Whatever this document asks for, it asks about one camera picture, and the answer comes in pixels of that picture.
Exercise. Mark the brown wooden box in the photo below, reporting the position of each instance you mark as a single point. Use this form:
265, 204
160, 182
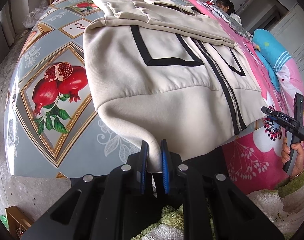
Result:
18, 222

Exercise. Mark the black handheld left gripper right finger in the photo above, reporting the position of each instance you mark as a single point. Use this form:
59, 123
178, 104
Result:
271, 114

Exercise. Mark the white plastic bag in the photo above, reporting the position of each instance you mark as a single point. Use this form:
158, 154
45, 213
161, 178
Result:
31, 19

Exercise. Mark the blue plush pillow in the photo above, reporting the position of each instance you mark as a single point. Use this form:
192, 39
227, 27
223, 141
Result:
271, 53

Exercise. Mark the white fuzzy green-cuffed sleeve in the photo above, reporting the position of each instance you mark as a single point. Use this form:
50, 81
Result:
283, 206

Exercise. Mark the seated dark-haired person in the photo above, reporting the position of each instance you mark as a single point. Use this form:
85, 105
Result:
228, 7

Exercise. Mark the cream zip-up jacket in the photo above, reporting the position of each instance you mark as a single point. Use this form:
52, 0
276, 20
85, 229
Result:
158, 70

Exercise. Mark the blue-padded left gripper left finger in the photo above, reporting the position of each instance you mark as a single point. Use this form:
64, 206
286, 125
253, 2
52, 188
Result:
102, 207

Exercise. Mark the pink floral blanket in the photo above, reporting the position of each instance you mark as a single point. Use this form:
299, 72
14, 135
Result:
252, 159

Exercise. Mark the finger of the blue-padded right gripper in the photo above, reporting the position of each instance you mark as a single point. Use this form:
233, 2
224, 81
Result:
213, 207

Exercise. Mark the grey lace-trimmed pillow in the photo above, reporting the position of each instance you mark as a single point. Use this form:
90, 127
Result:
236, 26

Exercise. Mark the red thermos bottle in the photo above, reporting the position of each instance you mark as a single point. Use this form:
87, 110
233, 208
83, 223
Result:
210, 2

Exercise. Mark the fruit-pattern blue bedsheet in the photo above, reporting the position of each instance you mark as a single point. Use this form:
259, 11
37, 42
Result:
73, 90

